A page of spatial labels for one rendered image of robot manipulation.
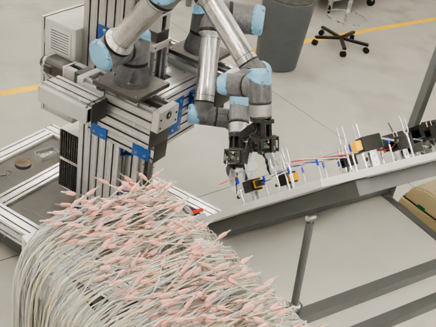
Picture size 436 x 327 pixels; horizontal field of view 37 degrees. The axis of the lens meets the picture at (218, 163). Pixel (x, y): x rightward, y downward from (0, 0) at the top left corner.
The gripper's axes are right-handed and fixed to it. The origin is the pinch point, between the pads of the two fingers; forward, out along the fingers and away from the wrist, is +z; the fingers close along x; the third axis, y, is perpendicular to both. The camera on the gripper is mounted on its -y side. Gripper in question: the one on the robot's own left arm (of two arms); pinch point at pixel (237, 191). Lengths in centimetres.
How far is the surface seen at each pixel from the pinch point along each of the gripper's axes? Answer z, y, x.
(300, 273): 33, 38, 31
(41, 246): 36, 108, -6
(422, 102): -47, -49, 63
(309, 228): 22, 47, 36
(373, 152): 2, 49, 53
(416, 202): -12, -82, 58
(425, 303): 35, -31, 63
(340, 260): 20.6, -30.3, 32.5
